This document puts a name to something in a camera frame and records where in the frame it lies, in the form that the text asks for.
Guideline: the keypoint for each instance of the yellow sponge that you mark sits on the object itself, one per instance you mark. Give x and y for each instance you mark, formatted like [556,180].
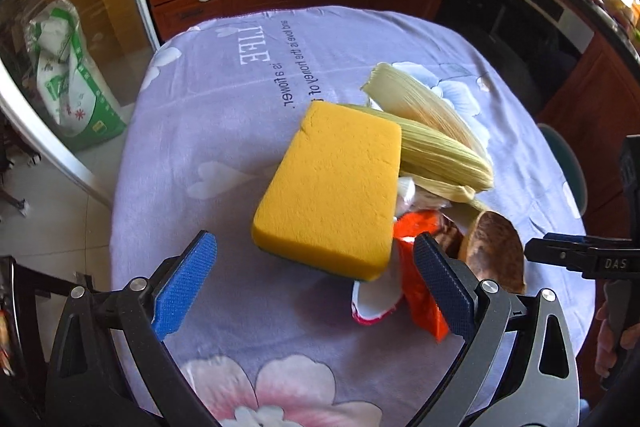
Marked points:
[330,187]

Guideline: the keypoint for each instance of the orange snack wrapper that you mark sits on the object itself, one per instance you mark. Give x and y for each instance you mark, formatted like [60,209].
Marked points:
[422,307]

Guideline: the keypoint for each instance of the small brown shell piece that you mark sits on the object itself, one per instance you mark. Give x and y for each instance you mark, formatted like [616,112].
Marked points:
[450,237]

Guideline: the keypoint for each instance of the purple floral tablecloth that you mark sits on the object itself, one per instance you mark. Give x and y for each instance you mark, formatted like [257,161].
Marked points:
[225,132]

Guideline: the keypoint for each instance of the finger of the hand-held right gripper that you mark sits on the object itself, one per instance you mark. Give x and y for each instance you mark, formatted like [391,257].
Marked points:
[555,249]
[631,177]

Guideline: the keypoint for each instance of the black built-in oven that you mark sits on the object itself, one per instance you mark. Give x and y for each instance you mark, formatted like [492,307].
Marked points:
[500,22]

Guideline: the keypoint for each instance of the person's right hand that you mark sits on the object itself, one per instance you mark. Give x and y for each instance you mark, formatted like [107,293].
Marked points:
[607,342]

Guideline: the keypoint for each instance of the green and white sack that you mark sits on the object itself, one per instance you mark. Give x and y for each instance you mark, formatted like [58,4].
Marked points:
[65,72]

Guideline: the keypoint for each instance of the pale yellow corn husk strip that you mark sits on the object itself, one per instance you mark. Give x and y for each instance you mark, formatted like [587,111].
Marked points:
[450,193]

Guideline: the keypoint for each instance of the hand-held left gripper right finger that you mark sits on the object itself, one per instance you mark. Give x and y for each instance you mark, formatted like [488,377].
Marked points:
[445,287]

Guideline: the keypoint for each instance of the dark chair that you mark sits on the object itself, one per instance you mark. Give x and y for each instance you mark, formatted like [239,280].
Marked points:
[20,332]

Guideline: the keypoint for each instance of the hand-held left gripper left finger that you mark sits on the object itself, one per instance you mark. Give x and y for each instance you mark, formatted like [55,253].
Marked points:
[185,284]

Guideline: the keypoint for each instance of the wooden sink cabinet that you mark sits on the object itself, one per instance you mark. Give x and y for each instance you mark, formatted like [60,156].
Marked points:
[600,97]

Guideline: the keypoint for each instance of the brown coconut shell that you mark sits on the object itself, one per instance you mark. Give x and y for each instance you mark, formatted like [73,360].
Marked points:
[492,247]

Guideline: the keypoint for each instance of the pale green corn husk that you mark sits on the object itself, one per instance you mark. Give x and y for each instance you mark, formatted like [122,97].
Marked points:
[440,152]
[415,97]

